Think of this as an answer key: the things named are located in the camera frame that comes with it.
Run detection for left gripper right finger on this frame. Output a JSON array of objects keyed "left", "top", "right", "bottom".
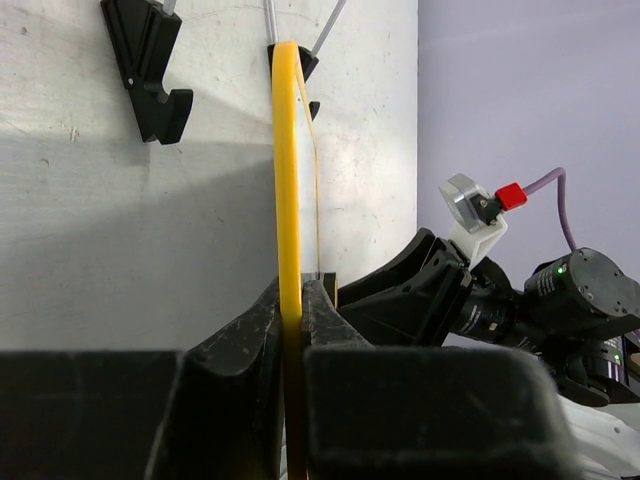
[{"left": 302, "top": 281, "right": 583, "bottom": 479}]

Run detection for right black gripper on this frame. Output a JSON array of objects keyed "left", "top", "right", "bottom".
[{"left": 337, "top": 228, "right": 473, "bottom": 346}]

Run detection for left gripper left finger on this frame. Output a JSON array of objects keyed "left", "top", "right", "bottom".
[{"left": 1, "top": 284, "right": 283, "bottom": 479}]

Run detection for yellow framed small whiteboard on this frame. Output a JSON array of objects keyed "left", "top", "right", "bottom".
[{"left": 271, "top": 41, "right": 320, "bottom": 479}]

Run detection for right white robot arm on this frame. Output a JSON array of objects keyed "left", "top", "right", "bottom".
[{"left": 337, "top": 229, "right": 639, "bottom": 478}]

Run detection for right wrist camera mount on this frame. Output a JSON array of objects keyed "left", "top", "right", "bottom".
[{"left": 439, "top": 174, "right": 528, "bottom": 269}]

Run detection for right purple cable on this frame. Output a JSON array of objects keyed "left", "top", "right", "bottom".
[{"left": 519, "top": 167, "right": 579, "bottom": 251}]

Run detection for black wire whiteboard stand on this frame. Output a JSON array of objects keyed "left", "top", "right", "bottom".
[{"left": 99, "top": 0, "right": 349, "bottom": 145}]

